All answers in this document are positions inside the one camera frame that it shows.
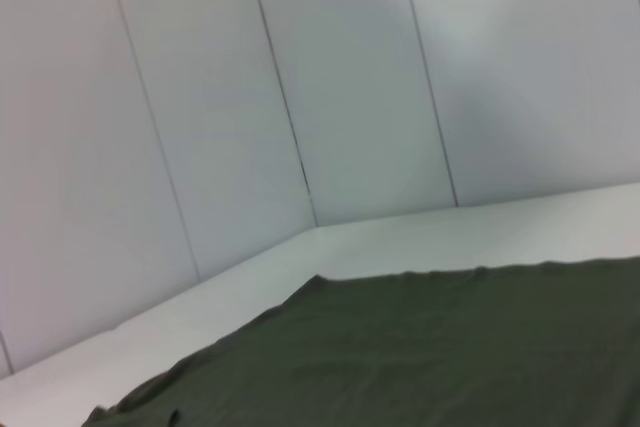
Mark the dark green t-shirt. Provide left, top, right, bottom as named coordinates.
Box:
left=79, top=255, right=640, bottom=427

